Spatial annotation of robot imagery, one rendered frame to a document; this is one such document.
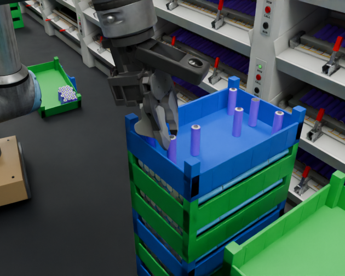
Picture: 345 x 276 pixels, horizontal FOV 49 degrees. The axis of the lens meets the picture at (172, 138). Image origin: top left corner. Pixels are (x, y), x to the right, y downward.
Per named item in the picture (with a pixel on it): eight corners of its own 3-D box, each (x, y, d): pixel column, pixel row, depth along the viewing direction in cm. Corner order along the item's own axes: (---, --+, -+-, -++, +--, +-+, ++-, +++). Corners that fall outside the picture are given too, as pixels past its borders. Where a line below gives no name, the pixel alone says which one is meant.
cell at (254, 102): (249, 99, 82) (246, 125, 85) (256, 102, 80) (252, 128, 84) (255, 96, 83) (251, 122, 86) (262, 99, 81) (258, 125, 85)
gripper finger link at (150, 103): (159, 124, 68) (150, 76, 65) (168, 124, 67) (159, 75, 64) (147, 134, 64) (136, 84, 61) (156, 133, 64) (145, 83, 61)
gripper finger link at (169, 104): (158, 129, 76) (143, 90, 71) (185, 128, 74) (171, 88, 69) (152, 139, 74) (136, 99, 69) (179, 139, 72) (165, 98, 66)
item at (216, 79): (246, 115, 126) (239, 83, 117) (150, 57, 168) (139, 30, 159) (289, 81, 131) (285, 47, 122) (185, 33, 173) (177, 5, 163)
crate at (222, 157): (190, 203, 65) (191, 166, 60) (126, 149, 78) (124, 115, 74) (299, 142, 80) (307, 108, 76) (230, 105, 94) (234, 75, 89)
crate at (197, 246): (188, 264, 74) (189, 236, 69) (131, 206, 87) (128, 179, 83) (287, 199, 89) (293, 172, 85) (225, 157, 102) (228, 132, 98)
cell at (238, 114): (236, 138, 81) (239, 111, 77) (230, 134, 82) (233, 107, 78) (242, 134, 82) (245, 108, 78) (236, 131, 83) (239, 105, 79)
